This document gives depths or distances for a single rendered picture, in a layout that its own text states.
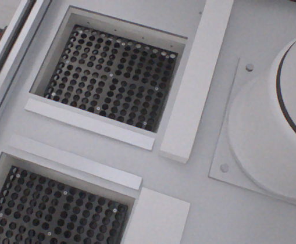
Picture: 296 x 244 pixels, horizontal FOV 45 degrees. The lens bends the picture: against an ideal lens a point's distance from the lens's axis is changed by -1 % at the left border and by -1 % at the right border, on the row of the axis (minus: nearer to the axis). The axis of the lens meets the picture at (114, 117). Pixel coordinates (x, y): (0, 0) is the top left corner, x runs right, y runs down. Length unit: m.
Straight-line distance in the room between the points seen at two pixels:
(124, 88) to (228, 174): 0.25
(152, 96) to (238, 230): 0.28
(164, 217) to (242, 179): 0.14
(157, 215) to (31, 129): 0.26
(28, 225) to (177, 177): 0.27
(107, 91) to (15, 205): 0.27
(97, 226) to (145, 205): 0.10
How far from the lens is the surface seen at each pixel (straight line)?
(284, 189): 0.61
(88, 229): 0.64
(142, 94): 0.69
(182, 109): 0.60
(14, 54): 0.65
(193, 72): 0.63
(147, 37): 0.77
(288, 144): 0.48
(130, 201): 0.70
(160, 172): 0.60
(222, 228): 0.61
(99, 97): 0.72
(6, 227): 0.67
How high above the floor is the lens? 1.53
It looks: 71 degrees down
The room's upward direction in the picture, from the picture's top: 6 degrees counter-clockwise
